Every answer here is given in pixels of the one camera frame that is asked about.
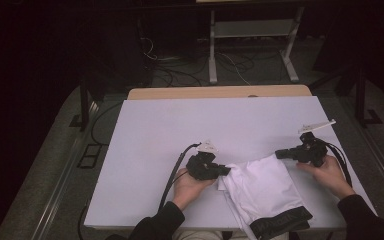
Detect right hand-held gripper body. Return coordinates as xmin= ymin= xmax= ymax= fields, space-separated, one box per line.
xmin=291 ymin=119 xmax=337 ymax=168

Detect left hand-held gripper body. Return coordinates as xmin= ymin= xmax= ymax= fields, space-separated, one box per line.
xmin=185 ymin=139 xmax=225 ymax=182

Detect white shorts with black waistband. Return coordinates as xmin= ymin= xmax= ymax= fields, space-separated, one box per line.
xmin=217 ymin=153 xmax=314 ymax=240

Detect person's left hand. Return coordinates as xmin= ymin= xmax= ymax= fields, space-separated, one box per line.
xmin=172 ymin=167 xmax=216 ymax=212

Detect person's right hand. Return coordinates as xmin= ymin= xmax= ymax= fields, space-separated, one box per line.
xmin=296 ymin=154 xmax=356 ymax=200

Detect white board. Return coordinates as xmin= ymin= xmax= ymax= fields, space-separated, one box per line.
xmin=83 ymin=95 xmax=378 ymax=232

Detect black metal stand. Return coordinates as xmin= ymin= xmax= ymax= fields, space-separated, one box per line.
xmin=69 ymin=74 xmax=96 ymax=132
xmin=309 ymin=66 xmax=383 ymax=128

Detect wooden table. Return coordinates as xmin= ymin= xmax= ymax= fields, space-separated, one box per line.
xmin=127 ymin=84 xmax=313 ymax=101

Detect white metal stand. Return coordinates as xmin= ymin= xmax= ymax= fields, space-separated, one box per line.
xmin=208 ymin=5 xmax=306 ymax=85

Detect left hand-held gripper black cable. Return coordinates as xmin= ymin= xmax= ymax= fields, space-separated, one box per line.
xmin=158 ymin=142 xmax=202 ymax=212

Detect white floor cable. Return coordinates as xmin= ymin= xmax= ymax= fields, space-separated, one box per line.
xmin=218 ymin=52 xmax=252 ymax=86

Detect tangle of black floor cables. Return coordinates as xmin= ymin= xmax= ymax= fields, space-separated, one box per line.
xmin=139 ymin=36 xmax=281 ymax=88

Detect black floor outlet frame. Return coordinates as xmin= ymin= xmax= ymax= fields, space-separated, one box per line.
xmin=77 ymin=143 xmax=103 ymax=170

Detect black floor cable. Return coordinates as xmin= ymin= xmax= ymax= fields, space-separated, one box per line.
xmin=90 ymin=101 xmax=124 ymax=146

